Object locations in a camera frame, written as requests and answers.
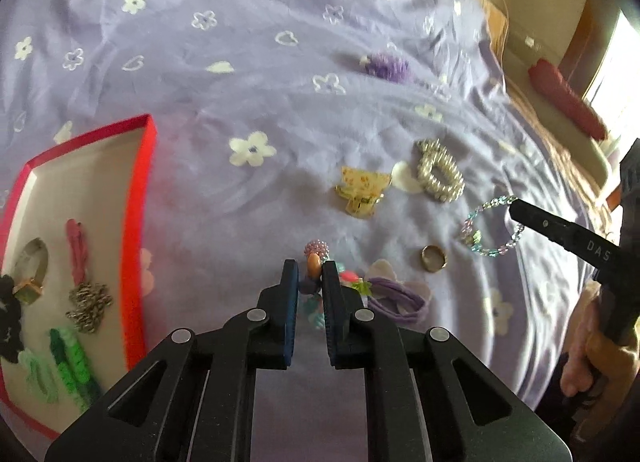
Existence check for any gold ring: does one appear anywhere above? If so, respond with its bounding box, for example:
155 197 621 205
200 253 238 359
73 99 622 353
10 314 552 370
420 243 448 273

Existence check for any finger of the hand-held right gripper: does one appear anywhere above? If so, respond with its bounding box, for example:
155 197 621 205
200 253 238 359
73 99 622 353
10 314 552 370
509 198 617 270

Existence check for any red cardboard box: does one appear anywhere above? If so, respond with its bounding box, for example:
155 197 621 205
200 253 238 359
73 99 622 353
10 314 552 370
0 114 158 442

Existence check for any mint green hair tie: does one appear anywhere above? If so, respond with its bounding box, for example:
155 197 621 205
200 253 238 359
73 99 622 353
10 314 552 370
19 349 61 403

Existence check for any colourful bead hair tie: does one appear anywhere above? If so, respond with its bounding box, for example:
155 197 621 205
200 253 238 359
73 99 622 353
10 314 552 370
297 238 376 333

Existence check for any purple flower print blanket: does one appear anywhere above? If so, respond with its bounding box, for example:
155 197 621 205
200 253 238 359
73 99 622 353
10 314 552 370
0 0 601 462

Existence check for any pastel beaded bracelet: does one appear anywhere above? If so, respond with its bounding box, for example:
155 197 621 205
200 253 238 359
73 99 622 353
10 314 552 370
461 195 526 259

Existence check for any purple hair tie with flower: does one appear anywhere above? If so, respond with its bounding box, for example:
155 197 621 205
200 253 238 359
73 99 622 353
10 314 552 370
362 259 432 327

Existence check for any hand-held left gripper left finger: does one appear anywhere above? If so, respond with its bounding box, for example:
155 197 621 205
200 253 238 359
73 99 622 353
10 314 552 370
45 259 302 462

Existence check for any pink hair clip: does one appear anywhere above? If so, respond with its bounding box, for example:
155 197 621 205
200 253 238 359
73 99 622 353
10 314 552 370
65 219 93 285

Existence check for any pearl bracelet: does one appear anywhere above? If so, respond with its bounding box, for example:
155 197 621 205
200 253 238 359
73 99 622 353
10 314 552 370
415 139 466 203

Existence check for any black scrunchie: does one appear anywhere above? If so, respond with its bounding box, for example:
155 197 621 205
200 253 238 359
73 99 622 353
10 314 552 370
0 275 25 365

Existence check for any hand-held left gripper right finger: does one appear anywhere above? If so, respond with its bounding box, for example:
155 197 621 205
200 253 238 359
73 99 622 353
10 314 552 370
321 260 572 462

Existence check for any green knitted scrunchie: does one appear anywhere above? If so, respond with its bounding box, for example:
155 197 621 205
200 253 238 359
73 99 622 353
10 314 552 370
48 327 101 408

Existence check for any purple pom flower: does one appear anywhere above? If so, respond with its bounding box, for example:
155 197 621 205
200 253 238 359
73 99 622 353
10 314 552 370
359 52 413 82

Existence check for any white shell piece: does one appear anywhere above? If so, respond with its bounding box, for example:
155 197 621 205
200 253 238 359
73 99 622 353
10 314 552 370
391 161 423 191

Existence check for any red cloth bundle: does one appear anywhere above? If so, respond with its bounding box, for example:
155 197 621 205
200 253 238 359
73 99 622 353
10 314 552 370
527 60 608 140

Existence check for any bronze chain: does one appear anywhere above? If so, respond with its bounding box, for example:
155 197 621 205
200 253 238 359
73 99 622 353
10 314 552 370
66 281 114 334

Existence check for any person's right hand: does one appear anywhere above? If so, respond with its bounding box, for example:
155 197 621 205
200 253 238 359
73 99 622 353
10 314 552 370
560 282 640 398

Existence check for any yellow hair claw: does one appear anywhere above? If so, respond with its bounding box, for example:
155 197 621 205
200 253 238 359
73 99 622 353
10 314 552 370
334 166 392 219

